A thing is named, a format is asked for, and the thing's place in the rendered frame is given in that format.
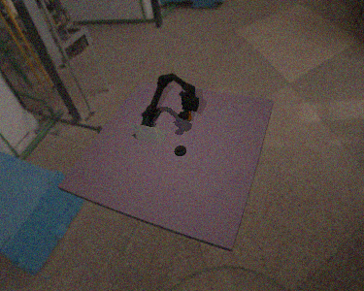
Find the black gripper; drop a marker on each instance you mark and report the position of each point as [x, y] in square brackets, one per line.
[185, 113]

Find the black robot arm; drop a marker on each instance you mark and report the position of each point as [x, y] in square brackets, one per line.
[187, 97]

